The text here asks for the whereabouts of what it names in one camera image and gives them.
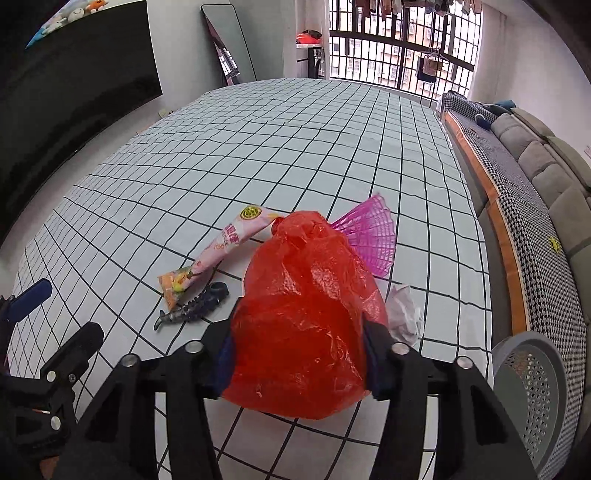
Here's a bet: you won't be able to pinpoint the pink plastic mesh basket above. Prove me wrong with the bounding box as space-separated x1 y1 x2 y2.
330 195 398 278

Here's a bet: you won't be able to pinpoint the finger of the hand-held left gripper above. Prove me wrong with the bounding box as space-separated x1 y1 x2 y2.
0 278 53 324
39 322 105 398

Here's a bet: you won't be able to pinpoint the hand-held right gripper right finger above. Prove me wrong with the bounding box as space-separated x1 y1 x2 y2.
362 320 539 480

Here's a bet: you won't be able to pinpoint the colourful plush toys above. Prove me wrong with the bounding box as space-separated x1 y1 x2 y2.
25 0 109 49

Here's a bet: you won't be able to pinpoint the grey appliance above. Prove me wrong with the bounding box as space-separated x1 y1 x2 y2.
298 46 327 79

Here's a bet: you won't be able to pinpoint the clothes stand with garment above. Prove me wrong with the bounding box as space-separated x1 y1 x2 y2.
416 46 448 100

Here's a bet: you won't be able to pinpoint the dark hair claw clip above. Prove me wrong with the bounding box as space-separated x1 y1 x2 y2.
154 282 230 331

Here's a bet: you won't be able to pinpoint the black television screen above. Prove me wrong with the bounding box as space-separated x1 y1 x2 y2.
0 0 164 236

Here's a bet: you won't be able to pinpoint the grey perforated basket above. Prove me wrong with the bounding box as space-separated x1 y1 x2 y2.
491 331 568 472

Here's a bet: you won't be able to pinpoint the leaning mirror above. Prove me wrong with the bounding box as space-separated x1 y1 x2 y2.
201 4 257 86

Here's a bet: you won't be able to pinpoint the hanging laundry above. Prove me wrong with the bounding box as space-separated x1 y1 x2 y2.
351 0 481 21

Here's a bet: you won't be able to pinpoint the black window grille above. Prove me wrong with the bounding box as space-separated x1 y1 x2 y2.
329 0 483 93

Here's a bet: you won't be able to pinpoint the white paper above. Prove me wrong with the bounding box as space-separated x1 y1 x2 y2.
385 284 424 349

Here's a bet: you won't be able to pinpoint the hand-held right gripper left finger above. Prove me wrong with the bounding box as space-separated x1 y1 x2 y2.
55 318 241 480

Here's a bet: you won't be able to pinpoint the table with checked cloth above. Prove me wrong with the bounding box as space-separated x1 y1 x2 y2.
7 78 495 480

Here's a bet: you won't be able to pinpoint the pink snack packet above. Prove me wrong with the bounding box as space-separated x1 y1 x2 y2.
158 205 281 311

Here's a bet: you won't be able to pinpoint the grey sofa with patterned cover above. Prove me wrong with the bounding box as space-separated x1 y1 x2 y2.
436 91 591 480

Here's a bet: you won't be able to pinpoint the red plastic bag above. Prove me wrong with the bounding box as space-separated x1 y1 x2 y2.
222 210 389 421

